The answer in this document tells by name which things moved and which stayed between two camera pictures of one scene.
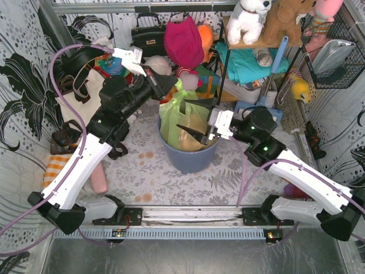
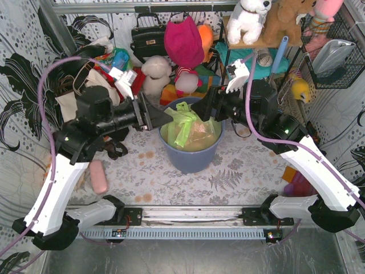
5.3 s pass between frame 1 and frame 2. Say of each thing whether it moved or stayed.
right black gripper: moved
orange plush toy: stayed
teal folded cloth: stayed
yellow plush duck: stayed
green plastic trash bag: moved
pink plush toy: stayed
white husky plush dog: stayed
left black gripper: moved
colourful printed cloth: stayed
